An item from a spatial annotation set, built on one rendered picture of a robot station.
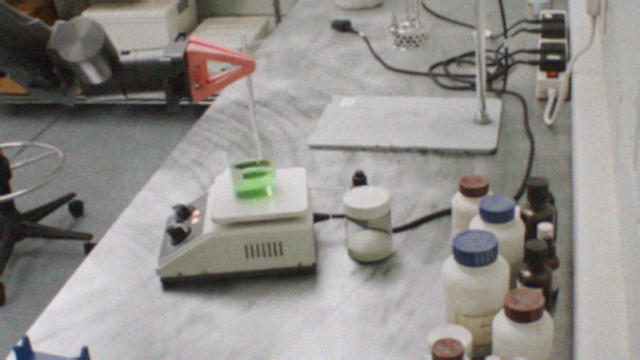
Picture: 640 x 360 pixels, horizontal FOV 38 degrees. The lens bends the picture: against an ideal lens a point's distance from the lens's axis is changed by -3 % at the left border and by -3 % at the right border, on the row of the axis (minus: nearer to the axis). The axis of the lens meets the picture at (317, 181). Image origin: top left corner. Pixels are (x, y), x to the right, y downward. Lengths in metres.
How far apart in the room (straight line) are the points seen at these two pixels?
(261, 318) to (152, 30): 2.46
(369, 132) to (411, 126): 0.07
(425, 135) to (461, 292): 0.56
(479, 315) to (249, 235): 0.32
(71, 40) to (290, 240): 0.35
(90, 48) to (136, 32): 2.46
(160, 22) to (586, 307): 2.70
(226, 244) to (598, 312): 0.47
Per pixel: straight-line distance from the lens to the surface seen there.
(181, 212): 1.24
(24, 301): 2.69
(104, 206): 3.09
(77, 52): 1.05
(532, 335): 0.92
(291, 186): 1.20
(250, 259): 1.17
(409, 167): 1.42
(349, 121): 1.56
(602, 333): 0.89
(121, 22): 3.52
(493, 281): 0.97
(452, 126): 1.52
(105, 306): 1.18
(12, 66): 1.12
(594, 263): 0.99
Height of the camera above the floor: 1.38
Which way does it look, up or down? 27 degrees down
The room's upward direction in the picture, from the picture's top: 5 degrees counter-clockwise
